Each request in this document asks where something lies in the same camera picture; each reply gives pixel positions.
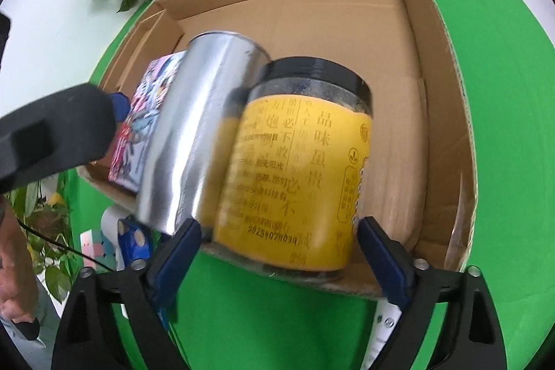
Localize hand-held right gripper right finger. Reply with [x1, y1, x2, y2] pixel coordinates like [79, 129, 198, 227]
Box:
[356, 216, 508, 370]

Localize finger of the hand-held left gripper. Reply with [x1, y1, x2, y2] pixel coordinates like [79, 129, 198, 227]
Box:
[0, 84, 131, 195]

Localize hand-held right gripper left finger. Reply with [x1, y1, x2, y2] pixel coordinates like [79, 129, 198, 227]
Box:
[52, 218, 202, 370]

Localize colourful printed box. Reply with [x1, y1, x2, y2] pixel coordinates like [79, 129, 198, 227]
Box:
[108, 53, 188, 194]

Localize blue package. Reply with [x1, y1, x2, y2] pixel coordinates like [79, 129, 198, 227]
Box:
[117, 216, 153, 267]

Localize white bottle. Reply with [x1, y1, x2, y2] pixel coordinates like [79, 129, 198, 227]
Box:
[362, 303, 402, 370]

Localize white handheld fan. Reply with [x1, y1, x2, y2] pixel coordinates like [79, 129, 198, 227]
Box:
[101, 205, 127, 262]

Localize silver metal can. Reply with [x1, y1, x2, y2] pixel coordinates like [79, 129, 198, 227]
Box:
[136, 31, 272, 236]

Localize yellow label clear jar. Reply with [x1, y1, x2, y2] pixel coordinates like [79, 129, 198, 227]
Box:
[212, 57, 374, 281]

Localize large cardboard box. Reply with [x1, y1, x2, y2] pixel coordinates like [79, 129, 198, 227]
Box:
[76, 0, 478, 301]

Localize person's left hand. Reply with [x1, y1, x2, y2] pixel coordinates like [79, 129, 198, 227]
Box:
[0, 197, 40, 325]

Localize pastel puzzle cube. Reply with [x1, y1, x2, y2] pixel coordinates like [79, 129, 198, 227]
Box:
[80, 229, 119, 272]

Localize green leafy plant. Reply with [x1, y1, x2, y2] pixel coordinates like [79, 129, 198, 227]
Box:
[9, 171, 81, 303]

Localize black cable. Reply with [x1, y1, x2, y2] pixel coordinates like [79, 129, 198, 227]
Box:
[17, 217, 120, 272]

